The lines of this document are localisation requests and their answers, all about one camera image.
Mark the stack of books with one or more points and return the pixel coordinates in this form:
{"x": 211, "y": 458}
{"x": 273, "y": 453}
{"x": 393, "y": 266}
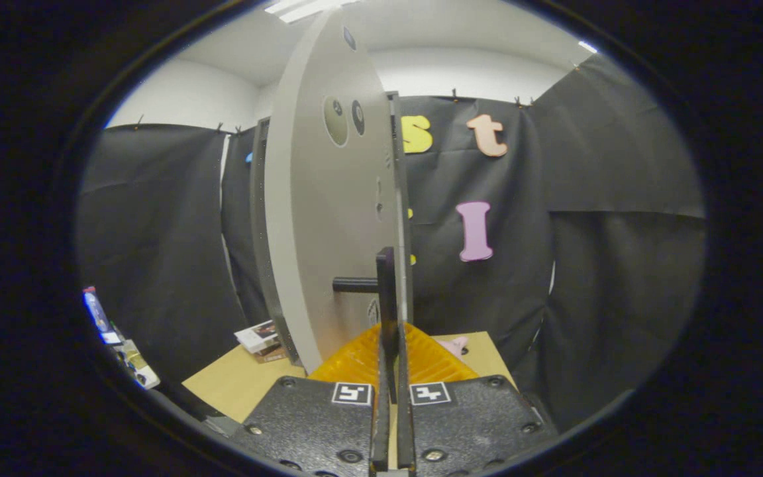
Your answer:
{"x": 259, "y": 336}

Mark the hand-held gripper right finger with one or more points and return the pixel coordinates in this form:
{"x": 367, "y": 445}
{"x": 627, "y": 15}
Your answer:
{"x": 405, "y": 440}

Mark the yellow label box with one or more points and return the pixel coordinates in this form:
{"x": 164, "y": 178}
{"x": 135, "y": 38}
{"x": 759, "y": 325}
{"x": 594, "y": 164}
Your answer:
{"x": 138, "y": 366}

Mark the large ceiling light panel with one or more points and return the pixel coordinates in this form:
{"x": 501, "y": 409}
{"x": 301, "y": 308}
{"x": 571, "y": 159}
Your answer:
{"x": 302, "y": 8}

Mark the small ceiling light panel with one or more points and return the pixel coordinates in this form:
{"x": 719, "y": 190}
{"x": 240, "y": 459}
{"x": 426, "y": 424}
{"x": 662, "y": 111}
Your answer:
{"x": 588, "y": 46}

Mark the blue and white packet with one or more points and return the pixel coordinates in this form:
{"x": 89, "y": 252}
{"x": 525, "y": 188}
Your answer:
{"x": 100, "y": 318}

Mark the black backdrop cloth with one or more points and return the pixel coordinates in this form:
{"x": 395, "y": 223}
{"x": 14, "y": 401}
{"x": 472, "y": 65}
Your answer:
{"x": 620, "y": 165}

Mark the pink and green plush toy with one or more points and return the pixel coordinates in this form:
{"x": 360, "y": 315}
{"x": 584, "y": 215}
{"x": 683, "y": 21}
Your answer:
{"x": 454, "y": 344}

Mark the grey shoe cabinet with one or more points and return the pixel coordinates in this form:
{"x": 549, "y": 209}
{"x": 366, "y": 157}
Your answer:
{"x": 259, "y": 199}

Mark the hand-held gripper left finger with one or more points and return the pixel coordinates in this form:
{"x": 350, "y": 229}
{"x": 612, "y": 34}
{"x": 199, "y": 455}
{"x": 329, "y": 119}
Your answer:
{"x": 379, "y": 440}

